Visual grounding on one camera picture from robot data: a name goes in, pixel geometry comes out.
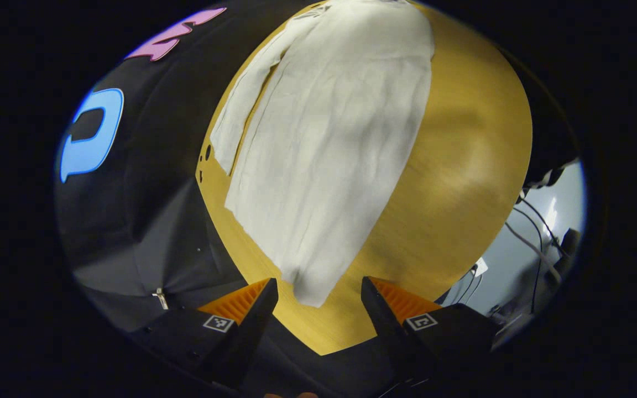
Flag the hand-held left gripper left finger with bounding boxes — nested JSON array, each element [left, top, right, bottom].
[[130, 277, 279, 390]]

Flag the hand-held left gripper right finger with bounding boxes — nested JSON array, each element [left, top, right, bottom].
[[361, 276, 499, 387]]

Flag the white jeans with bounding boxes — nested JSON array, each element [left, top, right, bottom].
[[210, 0, 435, 308]]

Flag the grey cable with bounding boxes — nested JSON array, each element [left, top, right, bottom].
[[504, 220, 562, 282]]

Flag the black cable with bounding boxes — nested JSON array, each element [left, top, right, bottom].
[[518, 196, 571, 260]]

